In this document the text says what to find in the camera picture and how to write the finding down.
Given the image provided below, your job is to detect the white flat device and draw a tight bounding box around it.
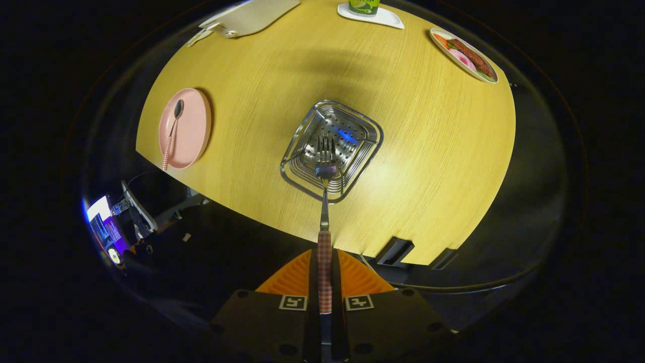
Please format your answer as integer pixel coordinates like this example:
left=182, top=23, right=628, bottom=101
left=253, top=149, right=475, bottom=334
left=121, top=180, right=159, bottom=240

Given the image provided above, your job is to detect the spoon with red checked handle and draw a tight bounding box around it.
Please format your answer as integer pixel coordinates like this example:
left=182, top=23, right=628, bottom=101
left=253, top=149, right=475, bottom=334
left=162, top=99, right=185, bottom=171

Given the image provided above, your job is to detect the square metal wire basket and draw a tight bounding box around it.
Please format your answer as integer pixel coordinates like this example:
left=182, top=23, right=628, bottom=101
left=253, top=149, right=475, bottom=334
left=280, top=99, right=384, bottom=204

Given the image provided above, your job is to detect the white plate with food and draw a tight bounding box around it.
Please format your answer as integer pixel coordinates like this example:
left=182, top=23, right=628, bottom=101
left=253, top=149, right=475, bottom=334
left=429, top=28, right=499, bottom=84

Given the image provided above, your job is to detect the green label drink bottle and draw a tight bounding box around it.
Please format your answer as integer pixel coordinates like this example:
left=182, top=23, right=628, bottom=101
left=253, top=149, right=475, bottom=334
left=348, top=0, right=381, bottom=17

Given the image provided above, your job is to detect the white coaster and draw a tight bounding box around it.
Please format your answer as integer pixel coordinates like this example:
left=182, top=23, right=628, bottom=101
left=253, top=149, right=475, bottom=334
left=337, top=3, right=405, bottom=30

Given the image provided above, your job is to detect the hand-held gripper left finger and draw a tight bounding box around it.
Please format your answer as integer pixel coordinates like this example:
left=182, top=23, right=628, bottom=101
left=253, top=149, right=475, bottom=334
left=209, top=249, right=323, bottom=363

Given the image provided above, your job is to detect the laptop screen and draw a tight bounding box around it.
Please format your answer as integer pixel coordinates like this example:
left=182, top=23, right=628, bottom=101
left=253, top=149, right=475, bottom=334
left=86, top=196, right=132, bottom=265

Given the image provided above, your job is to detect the pink plate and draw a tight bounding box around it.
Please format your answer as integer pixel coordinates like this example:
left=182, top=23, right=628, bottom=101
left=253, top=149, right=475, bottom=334
left=158, top=88, right=212, bottom=169

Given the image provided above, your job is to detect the fork with red checked handle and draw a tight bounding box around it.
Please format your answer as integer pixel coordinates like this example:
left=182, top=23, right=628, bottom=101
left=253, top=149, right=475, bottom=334
left=314, top=134, right=338, bottom=361

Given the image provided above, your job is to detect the white box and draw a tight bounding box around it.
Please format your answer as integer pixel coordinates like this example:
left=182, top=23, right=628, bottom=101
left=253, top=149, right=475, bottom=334
left=199, top=0, right=302, bottom=39

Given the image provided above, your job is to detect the black table bracket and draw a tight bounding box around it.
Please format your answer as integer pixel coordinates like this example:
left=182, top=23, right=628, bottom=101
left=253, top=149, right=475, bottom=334
left=431, top=248, right=459, bottom=270
left=375, top=237, right=415, bottom=267

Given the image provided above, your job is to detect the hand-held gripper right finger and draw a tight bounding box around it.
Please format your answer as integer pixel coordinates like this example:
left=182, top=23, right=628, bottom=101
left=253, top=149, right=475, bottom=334
left=330, top=249, right=454, bottom=363

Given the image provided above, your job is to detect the black cable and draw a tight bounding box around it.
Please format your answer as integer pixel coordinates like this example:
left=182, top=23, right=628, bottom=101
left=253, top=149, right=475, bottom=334
left=360, top=255, right=509, bottom=294

